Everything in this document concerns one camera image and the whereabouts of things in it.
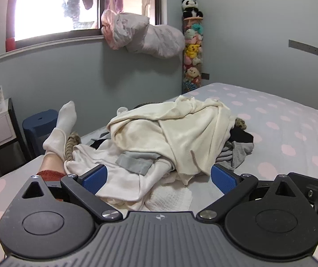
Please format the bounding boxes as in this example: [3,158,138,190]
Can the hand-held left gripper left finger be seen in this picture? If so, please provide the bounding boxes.
[21,165,123,223]

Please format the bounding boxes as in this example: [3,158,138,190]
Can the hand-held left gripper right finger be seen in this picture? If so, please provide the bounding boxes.
[197,164,302,223]

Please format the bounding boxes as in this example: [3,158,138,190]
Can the cream knit sweater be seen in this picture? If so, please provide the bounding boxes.
[107,95,239,186]

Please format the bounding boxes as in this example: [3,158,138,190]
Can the grey and black clothes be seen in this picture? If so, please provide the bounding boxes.
[234,117,248,130]

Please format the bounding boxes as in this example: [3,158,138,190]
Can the grey garment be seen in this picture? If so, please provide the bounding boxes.
[216,140,256,171]

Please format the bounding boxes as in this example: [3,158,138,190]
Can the white shirt with grey band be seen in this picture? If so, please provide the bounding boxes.
[64,138,182,204]

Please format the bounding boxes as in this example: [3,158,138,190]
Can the dark cloth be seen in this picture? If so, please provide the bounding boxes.
[86,132,113,151]

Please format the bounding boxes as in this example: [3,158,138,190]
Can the brown striped cloth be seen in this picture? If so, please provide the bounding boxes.
[64,131,82,162]

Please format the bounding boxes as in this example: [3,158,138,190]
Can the black garment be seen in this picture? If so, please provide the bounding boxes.
[229,126,255,146]

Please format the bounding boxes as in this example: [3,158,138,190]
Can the white waffle towel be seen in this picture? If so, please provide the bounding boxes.
[146,185,193,212]

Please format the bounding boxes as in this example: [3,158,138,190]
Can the white sock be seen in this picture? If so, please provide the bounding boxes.
[43,101,78,162]

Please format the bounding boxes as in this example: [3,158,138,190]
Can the blue plastic stool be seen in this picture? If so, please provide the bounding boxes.
[22,109,60,157]

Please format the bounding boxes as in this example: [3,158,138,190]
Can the clear tube of plush toys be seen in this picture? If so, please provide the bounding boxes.
[181,17,203,95]

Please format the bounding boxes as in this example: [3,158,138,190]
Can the white window sill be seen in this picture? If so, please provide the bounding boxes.
[0,34,106,62]

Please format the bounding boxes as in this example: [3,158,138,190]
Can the pink cloth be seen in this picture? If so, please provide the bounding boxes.
[101,9,120,51]

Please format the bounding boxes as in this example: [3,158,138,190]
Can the grey bundled quilt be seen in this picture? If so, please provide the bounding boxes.
[111,12,186,60]

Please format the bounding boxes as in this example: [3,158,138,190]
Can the panda plush toy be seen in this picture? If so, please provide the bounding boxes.
[181,0,204,20]

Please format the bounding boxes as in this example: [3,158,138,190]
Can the window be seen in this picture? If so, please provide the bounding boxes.
[9,0,163,42]

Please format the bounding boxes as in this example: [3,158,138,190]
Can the grey wall socket panel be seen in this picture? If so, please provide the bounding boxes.
[288,39,318,56]

